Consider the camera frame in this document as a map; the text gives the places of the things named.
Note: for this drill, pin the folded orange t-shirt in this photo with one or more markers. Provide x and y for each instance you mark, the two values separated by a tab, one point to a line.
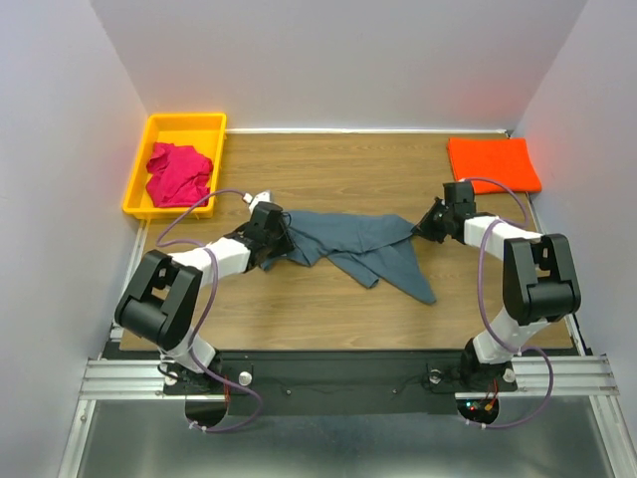
506	161

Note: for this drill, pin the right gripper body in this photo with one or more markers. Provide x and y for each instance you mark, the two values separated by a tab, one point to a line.
431	222

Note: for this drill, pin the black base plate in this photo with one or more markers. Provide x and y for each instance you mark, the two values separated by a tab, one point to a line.
361	382

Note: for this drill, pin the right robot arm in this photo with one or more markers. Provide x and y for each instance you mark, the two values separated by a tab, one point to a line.
539	282

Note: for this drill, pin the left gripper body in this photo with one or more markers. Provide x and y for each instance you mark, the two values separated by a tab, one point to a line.
281	239

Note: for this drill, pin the magenta t-shirt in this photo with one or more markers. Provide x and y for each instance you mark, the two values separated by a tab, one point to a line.
179	175

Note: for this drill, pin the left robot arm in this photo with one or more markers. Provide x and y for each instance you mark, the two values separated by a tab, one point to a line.
158	303

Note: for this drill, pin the yellow plastic bin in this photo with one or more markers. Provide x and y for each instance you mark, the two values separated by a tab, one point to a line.
204	131

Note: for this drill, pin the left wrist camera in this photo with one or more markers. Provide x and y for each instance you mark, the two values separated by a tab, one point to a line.
253	200

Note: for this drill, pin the grey-blue t-shirt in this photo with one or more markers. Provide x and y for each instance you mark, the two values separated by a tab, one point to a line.
368	248

